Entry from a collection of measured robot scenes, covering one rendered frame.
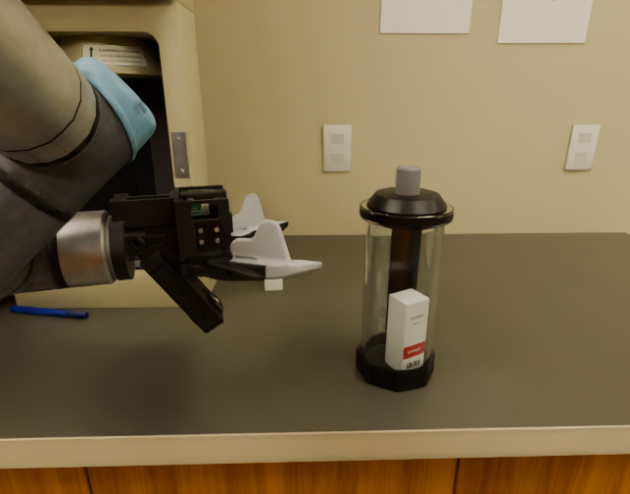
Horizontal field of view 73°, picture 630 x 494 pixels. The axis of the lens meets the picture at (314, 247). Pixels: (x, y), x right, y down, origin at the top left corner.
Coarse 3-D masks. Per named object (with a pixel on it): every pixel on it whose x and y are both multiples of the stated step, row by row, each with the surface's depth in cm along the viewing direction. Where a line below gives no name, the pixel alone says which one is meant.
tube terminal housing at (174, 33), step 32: (32, 0) 58; (64, 0) 58; (96, 0) 58; (128, 0) 58; (160, 0) 58; (192, 0) 68; (64, 32) 60; (96, 32) 60; (128, 32) 60; (160, 32) 60; (192, 32) 67; (192, 64) 67; (192, 96) 67; (192, 128) 67; (192, 160) 67; (64, 288) 72; (96, 288) 72; (128, 288) 73; (160, 288) 73
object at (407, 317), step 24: (360, 216) 50; (384, 216) 46; (408, 216) 45; (432, 216) 45; (384, 240) 48; (408, 240) 47; (432, 240) 47; (384, 264) 48; (408, 264) 48; (432, 264) 48; (384, 288) 49; (408, 288) 48; (432, 288) 50; (384, 312) 50; (408, 312) 50; (432, 312) 51; (384, 336) 51; (408, 336) 51; (432, 336) 53; (384, 360) 52; (408, 360) 52
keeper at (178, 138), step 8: (176, 136) 64; (184, 136) 64; (176, 144) 65; (184, 144) 65; (176, 152) 65; (184, 152) 65; (176, 160) 65; (184, 160) 66; (176, 168) 66; (184, 168) 66; (176, 176) 66; (184, 176) 66
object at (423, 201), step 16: (400, 176) 48; (416, 176) 48; (384, 192) 50; (400, 192) 48; (416, 192) 48; (432, 192) 50; (384, 208) 47; (400, 208) 46; (416, 208) 46; (432, 208) 46
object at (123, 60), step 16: (64, 48) 64; (80, 48) 62; (96, 48) 62; (112, 48) 63; (128, 48) 64; (144, 48) 67; (112, 64) 63; (128, 64) 64; (144, 64) 66; (160, 64) 70
